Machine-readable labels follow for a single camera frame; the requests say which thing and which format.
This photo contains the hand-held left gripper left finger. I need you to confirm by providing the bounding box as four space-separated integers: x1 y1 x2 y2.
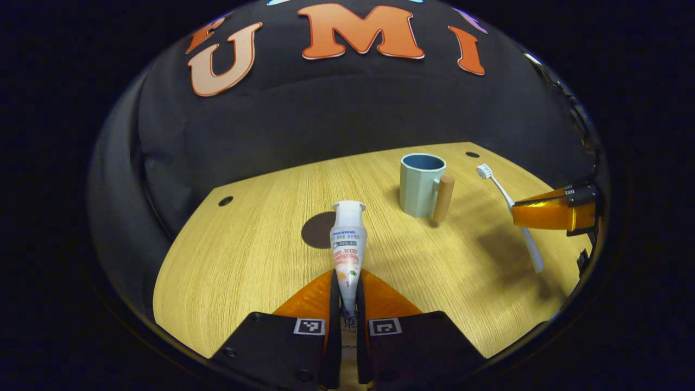
209 270 343 390

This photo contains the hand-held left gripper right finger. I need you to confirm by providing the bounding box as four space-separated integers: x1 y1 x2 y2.
356 269 488 389

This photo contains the white toothbrush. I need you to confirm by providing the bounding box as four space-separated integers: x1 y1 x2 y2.
476 164 545 274

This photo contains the white toothpaste tube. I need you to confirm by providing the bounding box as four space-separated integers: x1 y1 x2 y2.
330 200 368 333

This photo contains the dark round coaster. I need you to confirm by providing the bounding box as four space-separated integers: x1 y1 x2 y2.
301 212 338 250

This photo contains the pale green cup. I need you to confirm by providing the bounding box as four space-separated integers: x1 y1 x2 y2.
399 154 456 224

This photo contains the black backdrop cloth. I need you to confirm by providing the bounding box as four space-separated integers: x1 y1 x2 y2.
87 0 604 321

